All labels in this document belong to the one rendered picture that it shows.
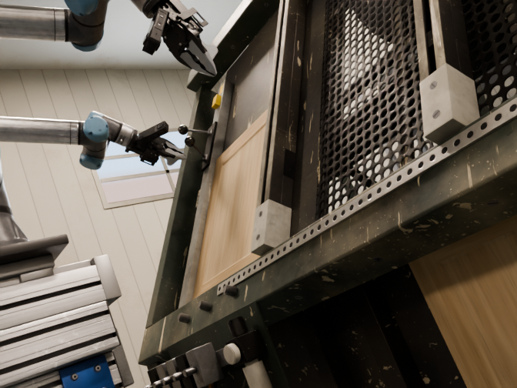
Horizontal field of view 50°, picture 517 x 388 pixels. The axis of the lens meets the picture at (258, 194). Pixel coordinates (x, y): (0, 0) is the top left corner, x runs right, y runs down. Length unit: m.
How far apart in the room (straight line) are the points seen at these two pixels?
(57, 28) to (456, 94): 0.88
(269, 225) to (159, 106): 4.88
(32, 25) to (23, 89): 4.31
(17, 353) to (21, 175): 4.21
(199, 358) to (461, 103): 0.82
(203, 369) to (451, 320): 0.57
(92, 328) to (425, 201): 0.64
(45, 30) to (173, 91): 5.00
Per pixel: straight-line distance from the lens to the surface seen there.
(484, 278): 1.18
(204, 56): 1.28
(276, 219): 1.34
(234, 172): 1.78
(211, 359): 1.38
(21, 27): 1.38
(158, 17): 1.28
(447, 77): 0.99
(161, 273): 1.99
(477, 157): 0.88
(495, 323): 1.20
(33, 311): 1.08
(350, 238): 1.04
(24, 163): 5.27
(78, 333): 1.09
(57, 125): 1.77
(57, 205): 5.16
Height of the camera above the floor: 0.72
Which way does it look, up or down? 14 degrees up
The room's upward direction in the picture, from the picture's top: 23 degrees counter-clockwise
